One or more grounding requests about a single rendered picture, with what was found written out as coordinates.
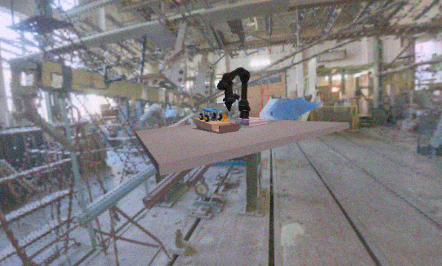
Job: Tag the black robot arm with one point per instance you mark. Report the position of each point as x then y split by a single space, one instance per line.
227 84

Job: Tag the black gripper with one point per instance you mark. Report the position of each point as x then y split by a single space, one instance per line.
228 100

